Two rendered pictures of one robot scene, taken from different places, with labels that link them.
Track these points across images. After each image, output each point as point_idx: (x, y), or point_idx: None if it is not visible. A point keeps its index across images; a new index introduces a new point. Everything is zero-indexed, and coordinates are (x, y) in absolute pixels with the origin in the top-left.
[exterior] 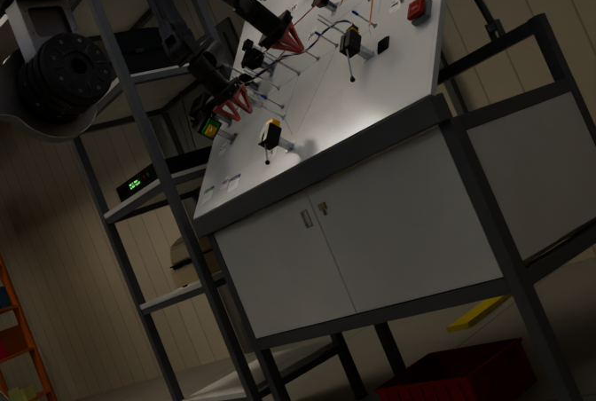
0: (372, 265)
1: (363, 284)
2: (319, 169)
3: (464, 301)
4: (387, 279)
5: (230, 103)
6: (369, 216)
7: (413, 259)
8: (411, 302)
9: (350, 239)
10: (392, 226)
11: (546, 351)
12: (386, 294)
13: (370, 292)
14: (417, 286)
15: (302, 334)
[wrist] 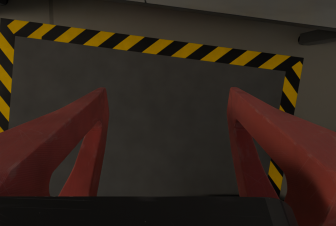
0: None
1: (177, 0)
2: None
3: (301, 26)
4: (220, 6)
5: (61, 154)
6: None
7: (280, 11)
8: (236, 15)
9: None
10: None
11: (334, 40)
12: (207, 8)
13: (183, 3)
14: (258, 15)
15: None
